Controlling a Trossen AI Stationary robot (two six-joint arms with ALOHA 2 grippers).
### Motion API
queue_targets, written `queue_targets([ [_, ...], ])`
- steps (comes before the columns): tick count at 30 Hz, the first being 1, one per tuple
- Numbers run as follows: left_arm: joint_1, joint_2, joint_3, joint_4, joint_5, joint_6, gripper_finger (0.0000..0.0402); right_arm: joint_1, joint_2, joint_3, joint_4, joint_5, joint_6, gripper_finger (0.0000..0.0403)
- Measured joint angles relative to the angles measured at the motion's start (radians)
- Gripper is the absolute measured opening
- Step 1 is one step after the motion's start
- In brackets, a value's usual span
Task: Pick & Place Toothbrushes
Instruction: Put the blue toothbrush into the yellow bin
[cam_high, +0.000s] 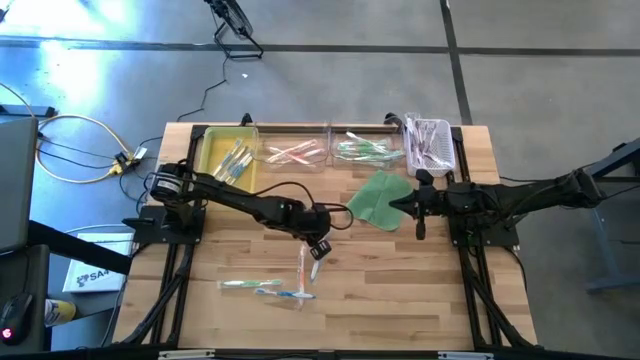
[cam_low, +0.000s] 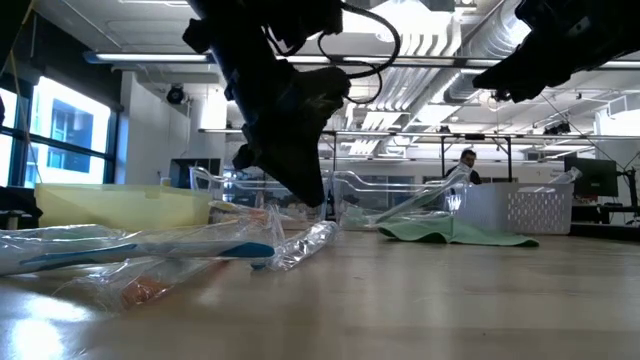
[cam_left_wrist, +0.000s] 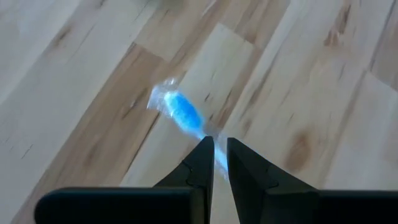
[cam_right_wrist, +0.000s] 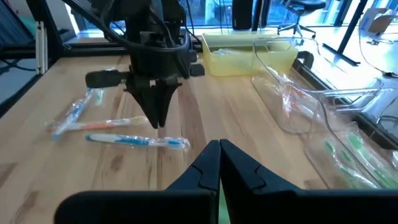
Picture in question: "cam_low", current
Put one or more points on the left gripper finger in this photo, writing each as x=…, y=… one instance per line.
x=295, y=175

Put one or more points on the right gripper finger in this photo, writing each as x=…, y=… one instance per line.
x=515, y=75

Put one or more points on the orange yellow toothbrush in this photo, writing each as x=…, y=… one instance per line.
x=235, y=207

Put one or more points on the blue toothbrush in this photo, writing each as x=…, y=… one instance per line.
x=125, y=252
x=300, y=245

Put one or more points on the purple toothbrush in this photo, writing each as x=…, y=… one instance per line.
x=566, y=176

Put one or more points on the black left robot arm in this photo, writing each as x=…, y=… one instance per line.
x=240, y=40

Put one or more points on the clear plastic bin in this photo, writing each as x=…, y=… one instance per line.
x=225, y=185
x=400, y=192

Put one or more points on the black computer monitor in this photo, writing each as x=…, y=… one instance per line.
x=592, y=177
x=192, y=172

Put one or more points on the person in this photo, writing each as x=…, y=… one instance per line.
x=467, y=165

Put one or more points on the long ceiling light strip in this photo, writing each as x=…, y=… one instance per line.
x=400, y=134
x=150, y=57

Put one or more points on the white perforated basket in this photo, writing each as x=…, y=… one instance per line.
x=520, y=207

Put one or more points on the green cloth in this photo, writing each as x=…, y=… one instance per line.
x=460, y=232

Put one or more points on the yellow plastic bin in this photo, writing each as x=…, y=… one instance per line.
x=125, y=205

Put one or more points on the large glass window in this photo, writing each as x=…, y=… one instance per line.
x=70, y=135

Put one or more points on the black metal frame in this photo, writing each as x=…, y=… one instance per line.
x=334, y=155
x=443, y=160

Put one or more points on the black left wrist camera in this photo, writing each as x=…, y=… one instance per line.
x=322, y=90

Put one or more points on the silver air duct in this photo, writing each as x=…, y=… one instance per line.
x=465, y=45

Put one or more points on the black ceiling camera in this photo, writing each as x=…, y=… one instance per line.
x=175, y=95
x=557, y=128

